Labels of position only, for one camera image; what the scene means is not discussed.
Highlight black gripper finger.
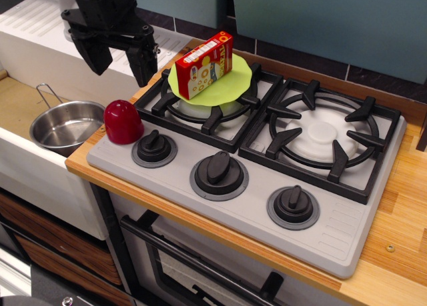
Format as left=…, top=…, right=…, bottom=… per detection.
left=126, top=47, right=157, bottom=87
left=71, top=32, right=112, bottom=75

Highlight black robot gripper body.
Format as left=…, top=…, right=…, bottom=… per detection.
left=61, top=0, right=159, bottom=55

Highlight red cereal box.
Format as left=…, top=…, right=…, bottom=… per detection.
left=175, top=31, right=234, bottom=100

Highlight white toy sink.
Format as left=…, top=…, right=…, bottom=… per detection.
left=0, top=0, right=193, bottom=241

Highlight stainless steel pot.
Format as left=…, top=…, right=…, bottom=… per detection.
left=29, top=100, right=105, bottom=157

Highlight lime green plastic plate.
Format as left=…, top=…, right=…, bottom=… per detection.
left=167, top=53, right=252, bottom=107

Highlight grey toy faucet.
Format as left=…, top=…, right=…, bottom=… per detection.
left=58, top=0, right=78, bottom=43

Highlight black left stove knob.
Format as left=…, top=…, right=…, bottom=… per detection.
left=131, top=129, right=177, bottom=169

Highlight black stove knob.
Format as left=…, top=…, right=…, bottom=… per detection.
left=189, top=151, right=249, bottom=201
left=131, top=129, right=177, bottom=169
left=267, top=185, right=320, bottom=231

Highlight black left burner grate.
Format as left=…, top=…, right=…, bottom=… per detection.
left=135, top=63, right=284, bottom=153

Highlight black burner grate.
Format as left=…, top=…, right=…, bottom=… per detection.
left=135, top=63, right=284, bottom=153
left=239, top=79, right=406, bottom=205

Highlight black middle stove knob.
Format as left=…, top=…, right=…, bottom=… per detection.
left=189, top=151, right=249, bottom=201

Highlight grey toy stove top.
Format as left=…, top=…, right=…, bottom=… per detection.
left=86, top=64, right=408, bottom=280

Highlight wooden drawer fronts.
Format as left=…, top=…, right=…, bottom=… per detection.
left=1, top=189, right=134, bottom=305

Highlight black right stove knob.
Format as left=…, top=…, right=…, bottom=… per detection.
left=267, top=185, right=320, bottom=231

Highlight black right burner grate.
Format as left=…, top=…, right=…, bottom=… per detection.
left=239, top=79, right=406, bottom=205

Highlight toy oven door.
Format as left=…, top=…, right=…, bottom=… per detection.
left=111, top=195, right=342, bottom=305

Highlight black oven door handle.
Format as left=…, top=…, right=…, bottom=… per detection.
left=120, top=215, right=283, bottom=305

